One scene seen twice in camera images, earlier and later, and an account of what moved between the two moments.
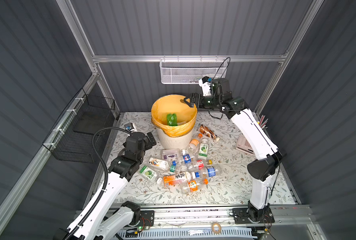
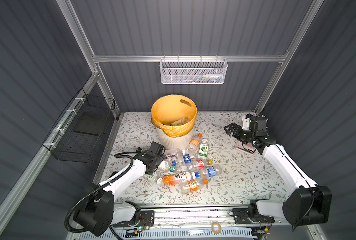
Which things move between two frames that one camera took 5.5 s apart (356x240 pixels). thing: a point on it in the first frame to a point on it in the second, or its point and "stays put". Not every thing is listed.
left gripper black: [148, 145] to [160, 160]
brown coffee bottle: [208, 132] to [182, 121]
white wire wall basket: [190, 70] stays put
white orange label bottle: [161, 164] stays put
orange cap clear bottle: [193, 145] stays put
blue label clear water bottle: [213, 171] stays put
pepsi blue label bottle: [187, 159] stays put
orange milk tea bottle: [178, 178] stays put
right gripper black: [199, 97] to [238, 129]
